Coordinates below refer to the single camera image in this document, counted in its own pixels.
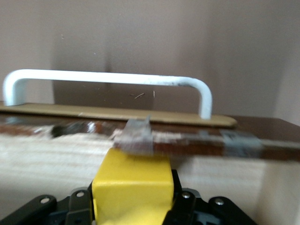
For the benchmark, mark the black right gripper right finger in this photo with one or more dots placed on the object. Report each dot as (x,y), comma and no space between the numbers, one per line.
(187,211)

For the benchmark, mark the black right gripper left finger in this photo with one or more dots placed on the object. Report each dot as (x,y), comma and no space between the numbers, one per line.
(47,211)

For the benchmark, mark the yellow block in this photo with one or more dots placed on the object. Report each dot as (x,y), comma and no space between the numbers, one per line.
(131,187)

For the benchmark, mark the grey tape piece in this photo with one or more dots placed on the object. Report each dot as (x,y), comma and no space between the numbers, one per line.
(241,143)
(136,140)

